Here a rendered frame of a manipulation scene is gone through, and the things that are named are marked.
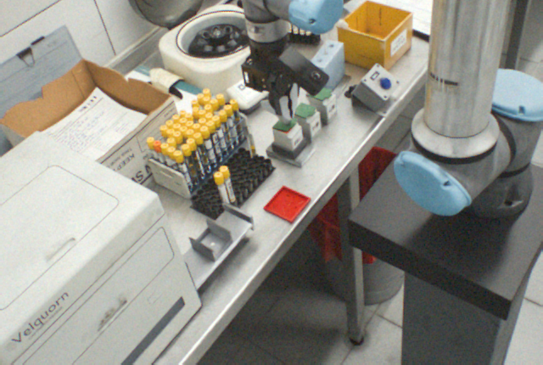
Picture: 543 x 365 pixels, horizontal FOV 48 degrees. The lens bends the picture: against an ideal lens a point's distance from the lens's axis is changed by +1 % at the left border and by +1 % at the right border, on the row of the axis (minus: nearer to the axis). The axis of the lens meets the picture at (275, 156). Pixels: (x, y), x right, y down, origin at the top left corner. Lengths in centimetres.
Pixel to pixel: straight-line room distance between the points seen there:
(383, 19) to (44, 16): 79
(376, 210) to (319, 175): 20
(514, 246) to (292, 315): 113
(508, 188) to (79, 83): 94
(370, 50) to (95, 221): 83
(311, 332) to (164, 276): 113
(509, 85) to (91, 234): 64
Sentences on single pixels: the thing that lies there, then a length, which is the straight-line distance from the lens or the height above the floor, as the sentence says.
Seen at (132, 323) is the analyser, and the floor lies 100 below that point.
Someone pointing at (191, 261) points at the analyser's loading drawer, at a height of 92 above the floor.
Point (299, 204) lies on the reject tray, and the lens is 117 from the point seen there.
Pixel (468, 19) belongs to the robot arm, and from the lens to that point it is 72.
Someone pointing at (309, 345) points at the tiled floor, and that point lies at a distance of 200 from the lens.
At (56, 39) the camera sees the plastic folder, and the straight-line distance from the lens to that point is 145.
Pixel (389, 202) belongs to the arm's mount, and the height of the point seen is 95.
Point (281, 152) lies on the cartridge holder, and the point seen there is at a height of 90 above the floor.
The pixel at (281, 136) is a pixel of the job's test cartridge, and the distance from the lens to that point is 122.
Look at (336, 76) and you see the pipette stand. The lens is 140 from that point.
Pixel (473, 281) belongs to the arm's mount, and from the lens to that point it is 101.
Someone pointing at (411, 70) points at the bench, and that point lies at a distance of 147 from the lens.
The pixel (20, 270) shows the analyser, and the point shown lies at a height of 117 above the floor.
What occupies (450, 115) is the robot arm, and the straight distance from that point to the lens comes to 80.
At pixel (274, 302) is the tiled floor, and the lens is 209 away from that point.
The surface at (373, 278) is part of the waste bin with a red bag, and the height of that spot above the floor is 18.
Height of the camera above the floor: 177
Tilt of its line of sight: 44 degrees down
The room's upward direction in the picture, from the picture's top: 10 degrees counter-clockwise
